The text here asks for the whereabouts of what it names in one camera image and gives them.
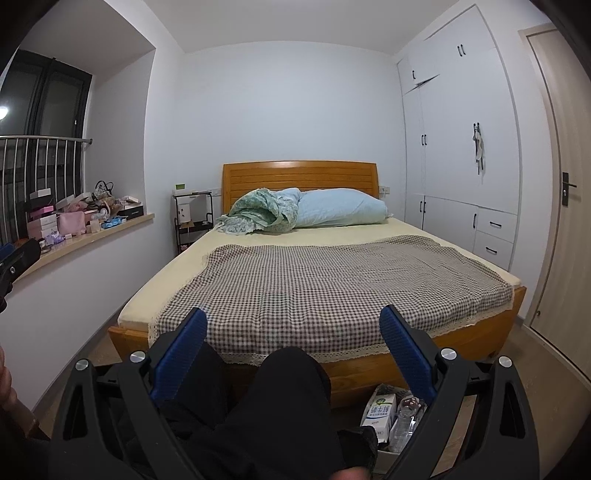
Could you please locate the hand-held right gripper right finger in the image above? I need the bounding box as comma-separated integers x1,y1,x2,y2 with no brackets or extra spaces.
379,305,541,480

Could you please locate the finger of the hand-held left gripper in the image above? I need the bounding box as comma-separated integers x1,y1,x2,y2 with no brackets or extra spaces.
0,240,42,311

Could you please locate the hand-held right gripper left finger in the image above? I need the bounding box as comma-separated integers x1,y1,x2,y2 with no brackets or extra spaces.
50,307,208,480

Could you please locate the clear plastic bottle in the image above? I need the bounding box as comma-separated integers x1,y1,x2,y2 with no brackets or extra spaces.
388,392,428,453

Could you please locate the white milk carton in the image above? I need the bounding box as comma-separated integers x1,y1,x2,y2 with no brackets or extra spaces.
360,385,400,446

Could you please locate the cardboard box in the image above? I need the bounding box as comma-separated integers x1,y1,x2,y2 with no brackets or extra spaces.
358,382,435,464

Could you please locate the person's left hand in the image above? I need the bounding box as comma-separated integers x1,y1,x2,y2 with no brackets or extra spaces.
0,346,14,411

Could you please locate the pile of boxes and toiletries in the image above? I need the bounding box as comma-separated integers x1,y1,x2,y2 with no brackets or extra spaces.
25,180,145,252

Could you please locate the pink bag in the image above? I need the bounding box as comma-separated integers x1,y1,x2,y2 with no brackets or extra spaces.
58,211,88,236

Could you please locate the beige windowsill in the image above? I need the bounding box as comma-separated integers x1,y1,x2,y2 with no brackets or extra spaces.
14,212,155,282

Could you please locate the brown checkered blanket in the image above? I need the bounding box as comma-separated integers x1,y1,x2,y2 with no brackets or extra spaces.
148,234,514,365

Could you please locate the person's right leg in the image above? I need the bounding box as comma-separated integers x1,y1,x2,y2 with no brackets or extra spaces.
182,346,379,480

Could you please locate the metal window railing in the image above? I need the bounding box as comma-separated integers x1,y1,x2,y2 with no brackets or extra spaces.
0,135,93,245

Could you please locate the black bedside rack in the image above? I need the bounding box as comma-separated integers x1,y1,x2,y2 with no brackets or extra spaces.
172,190,221,254

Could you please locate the dark framed window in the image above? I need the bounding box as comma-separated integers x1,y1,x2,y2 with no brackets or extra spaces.
0,48,93,241

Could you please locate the light blue pillow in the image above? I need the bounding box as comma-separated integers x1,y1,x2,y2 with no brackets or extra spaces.
293,188,389,229

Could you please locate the green floral quilt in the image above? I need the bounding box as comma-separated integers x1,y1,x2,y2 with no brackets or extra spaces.
216,188,303,236

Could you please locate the beige room door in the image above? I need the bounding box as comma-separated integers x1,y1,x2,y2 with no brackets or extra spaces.
517,25,591,370

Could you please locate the white wardrobe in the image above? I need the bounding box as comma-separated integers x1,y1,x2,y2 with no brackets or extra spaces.
397,4,525,273

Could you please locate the grey cloth on wardrobe handle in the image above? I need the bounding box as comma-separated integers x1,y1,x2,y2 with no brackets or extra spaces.
471,122,486,175

